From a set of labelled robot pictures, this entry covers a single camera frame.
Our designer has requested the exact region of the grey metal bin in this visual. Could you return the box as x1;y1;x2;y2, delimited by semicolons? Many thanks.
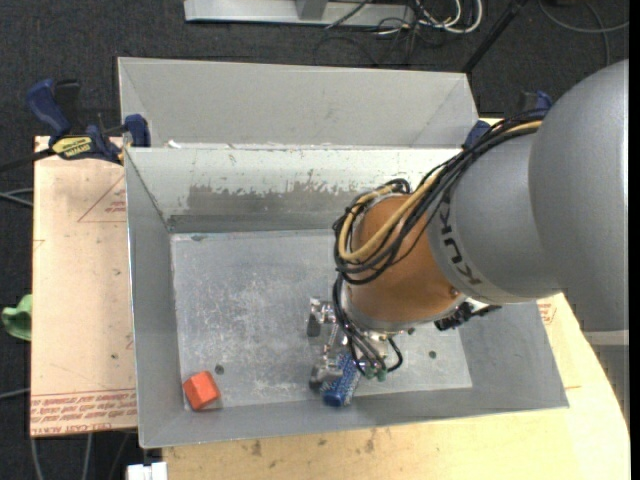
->
117;56;570;450

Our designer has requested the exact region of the orange block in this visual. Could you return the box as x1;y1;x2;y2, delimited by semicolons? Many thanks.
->
181;370;223;412

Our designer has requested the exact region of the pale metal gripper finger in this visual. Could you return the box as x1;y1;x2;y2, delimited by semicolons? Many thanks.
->
307;346;347;392
305;296;339;340

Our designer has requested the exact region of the black cylinder on white bracket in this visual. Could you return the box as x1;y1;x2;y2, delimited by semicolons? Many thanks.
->
432;301;503;333

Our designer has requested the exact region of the brown cardboard board red print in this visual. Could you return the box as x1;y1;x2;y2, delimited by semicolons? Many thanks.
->
29;135;139;439

